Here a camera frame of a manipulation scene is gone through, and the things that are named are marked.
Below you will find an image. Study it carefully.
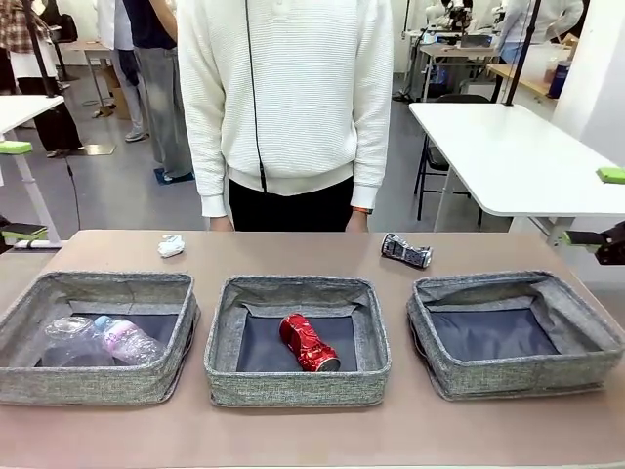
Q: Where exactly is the large white table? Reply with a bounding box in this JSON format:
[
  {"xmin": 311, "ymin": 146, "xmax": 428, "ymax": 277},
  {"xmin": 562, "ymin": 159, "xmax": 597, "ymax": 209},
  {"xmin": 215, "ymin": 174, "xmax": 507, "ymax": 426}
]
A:
[{"xmin": 407, "ymin": 101, "xmax": 625, "ymax": 248}]

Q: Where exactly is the bystander in plaid shirt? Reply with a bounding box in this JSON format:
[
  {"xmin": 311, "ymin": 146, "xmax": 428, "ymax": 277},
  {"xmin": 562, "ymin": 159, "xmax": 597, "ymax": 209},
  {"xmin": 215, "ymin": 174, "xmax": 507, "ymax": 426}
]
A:
[{"xmin": 0, "ymin": 0, "xmax": 85, "ymax": 158}]

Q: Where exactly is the grey fabric basket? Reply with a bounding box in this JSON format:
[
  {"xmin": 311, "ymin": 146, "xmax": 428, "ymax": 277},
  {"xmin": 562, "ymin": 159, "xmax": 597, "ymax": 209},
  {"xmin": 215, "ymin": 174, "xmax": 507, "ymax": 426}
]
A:
[
  {"xmin": 406, "ymin": 270, "xmax": 625, "ymax": 403},
  {"xmin": 203, "ymin": 274, "xmax": 393, "ymax": 409},
  {"xmin": 0, "ymin": 271, "xmax": 202, "ymax": 407}
]

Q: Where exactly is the person in white sweater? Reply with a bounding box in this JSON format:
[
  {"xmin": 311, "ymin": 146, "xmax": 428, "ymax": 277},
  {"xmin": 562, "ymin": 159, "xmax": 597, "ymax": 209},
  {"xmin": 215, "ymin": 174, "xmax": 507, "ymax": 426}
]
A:
[{"xmin": 175, "ymin": 0, "xmax": 395, "ymax": 234}]

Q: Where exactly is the grey workbench table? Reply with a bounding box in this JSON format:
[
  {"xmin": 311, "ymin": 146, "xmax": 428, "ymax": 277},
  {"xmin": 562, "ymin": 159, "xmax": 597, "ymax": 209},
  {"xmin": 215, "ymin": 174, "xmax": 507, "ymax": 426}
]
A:
[{"xmin": 417, "ymin": 42, "xmax": 502, "ymax": 102}]

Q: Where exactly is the dark blue bottle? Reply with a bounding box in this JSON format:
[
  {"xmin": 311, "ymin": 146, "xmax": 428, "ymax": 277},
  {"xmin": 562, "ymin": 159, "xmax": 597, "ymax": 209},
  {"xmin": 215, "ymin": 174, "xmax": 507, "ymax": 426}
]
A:
[{"xmin": 546, "ymin": 59, "xmax": 571, "ymax": 100}]

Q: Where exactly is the person's left hand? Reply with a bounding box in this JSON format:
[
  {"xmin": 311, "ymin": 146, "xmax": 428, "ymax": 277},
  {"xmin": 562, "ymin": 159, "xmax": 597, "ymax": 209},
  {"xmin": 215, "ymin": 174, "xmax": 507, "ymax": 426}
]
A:
[{"xmin": 344, "ymin": 209, "xmax": 371, "ymax": 233}]

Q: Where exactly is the white tissue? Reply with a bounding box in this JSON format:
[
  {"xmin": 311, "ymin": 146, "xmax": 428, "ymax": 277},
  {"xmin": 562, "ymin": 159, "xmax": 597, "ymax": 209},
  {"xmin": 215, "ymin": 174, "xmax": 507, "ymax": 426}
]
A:
[{"xmin": 156, "ymin": 233, "xmax": 189, "ymax": 259}]

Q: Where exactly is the light wooden table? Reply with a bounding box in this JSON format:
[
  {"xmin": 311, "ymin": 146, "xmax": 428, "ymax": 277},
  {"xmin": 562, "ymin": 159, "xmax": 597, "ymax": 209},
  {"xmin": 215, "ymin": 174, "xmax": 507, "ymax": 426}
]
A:
[{"xmin": 486, "ymin": 63, "xmax": 561, "ymax": 102}]

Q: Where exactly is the bystander in white coat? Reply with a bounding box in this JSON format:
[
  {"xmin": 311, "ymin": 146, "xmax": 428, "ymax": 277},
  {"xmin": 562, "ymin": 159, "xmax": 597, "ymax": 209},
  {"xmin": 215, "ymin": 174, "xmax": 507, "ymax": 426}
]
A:
[{"xmin": 95, "ymin": 0, "xmax": 150, "ymax": 144}]

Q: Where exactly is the person's left forearm white sleeve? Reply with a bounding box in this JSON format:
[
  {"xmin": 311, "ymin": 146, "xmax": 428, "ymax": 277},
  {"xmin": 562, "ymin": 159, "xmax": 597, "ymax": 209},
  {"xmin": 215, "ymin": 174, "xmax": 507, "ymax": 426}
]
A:
[{"xmin": 350, "ymin": 97, "xmax": 392, "ymax": 211}]

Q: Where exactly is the clear plastic bottle pink label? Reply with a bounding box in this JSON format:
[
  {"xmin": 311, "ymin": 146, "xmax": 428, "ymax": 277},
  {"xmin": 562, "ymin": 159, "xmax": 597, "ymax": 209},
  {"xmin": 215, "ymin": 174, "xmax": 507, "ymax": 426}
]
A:
[{"xmin": 95, "ymin": 315, "xmax": 168, "ymax": 365}]

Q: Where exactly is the black folding chair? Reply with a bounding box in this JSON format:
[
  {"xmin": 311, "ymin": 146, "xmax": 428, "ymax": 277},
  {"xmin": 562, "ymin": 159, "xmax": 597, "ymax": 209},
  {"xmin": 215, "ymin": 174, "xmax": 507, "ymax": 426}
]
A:
[{"xmin": 413, "ymin": 92, "xmax": 489, "ymax": 231}]

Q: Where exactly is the clear plastic storage box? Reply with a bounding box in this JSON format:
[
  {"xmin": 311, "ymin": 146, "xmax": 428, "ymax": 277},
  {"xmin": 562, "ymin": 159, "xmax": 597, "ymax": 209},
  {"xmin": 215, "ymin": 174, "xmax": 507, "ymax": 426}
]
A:
[{"xmin": 524, "ymin": 43, "xmax": 572, "ymax": 92}]

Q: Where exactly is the black floor cable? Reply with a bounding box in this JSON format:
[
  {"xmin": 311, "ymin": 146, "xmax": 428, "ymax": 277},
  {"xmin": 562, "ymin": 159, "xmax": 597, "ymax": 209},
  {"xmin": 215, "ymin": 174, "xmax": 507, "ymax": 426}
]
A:
[{"xmin": 62, "ymin": 155, "xmax": 82, "ymax": 232}]

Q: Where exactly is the clear plastic cup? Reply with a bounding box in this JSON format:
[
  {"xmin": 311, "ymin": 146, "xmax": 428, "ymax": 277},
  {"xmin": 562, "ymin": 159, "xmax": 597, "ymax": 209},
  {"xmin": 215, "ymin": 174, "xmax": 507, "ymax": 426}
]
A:
[{"xmin": 42, "ymin": 316, "xmax": 116, "ymax": 368}]

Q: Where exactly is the bystander in light blue shirt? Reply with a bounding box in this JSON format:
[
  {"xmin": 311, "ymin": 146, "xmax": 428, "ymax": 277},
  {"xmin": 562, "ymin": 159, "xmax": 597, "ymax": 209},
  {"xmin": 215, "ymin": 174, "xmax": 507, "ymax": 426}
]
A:
[{"xmin": 497, "ymin": 0, "xmax": 585, "ymax": 67}]

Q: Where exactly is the crushed red can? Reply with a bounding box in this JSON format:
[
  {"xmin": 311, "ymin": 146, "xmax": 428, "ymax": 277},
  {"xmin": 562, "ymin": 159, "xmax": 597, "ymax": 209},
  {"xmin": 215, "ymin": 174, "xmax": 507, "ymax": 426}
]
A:
[{"xmin": 278, "ymin": 313, "xmax": 342, "ymax": 373}]

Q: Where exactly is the brown cardboard box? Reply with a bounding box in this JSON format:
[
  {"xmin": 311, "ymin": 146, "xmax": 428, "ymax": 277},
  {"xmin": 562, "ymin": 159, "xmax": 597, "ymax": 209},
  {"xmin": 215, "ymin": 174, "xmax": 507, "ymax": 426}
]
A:
[{"xmin": 100, "ymin": 63, "xmax": 133, "ymax": 121}]

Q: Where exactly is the black stand pole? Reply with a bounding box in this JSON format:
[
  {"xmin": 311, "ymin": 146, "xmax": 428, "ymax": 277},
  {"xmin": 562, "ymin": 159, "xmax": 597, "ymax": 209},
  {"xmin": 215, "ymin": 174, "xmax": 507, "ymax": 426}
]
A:
[
  {"xmin": 19, "ymin": 0, "xmax": 61, "ymax": 99},
  {"xmin": 502, "ymin": 0, "xmax": 543, "ymax": 107}
]

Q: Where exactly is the black hanging cord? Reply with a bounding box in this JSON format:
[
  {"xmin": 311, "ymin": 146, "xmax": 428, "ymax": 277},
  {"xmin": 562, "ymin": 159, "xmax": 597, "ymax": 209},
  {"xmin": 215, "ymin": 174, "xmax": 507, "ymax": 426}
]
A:
[{"xmin": 245, "ymin": 0, "xmax": 268, "ymax": 192}]

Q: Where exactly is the bystander in grey wide trousers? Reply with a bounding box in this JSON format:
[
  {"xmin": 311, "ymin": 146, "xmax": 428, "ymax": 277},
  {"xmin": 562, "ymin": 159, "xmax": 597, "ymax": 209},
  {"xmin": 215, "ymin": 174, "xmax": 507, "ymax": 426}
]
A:
[{"xmin": 121, "ymin": 0, "xmax": 196, "ymax": 181}]

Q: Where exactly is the person's right forearm white sleeve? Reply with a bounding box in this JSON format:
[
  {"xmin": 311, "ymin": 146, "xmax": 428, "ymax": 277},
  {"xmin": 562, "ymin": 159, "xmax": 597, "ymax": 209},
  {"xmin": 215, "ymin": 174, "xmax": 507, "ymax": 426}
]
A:
[{"xmin": 183, "ymin": 97, "xmax": 230, "ymax": 219}]

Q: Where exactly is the white height-adjustable desk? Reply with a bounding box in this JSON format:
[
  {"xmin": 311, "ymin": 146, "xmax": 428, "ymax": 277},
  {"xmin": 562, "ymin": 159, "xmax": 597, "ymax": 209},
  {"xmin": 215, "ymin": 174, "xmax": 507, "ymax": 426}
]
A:
[{"xmin": 0, "ymin": 94, "xmax": 67, "ymax": 251}]

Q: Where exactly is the crushed dark blue can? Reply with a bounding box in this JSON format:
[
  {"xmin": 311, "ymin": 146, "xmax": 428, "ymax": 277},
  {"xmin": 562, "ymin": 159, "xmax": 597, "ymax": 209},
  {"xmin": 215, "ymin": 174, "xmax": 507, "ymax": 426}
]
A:
[{"xmin": 380, "ymin": 233, "xmax": 435, "ymax": 270}]

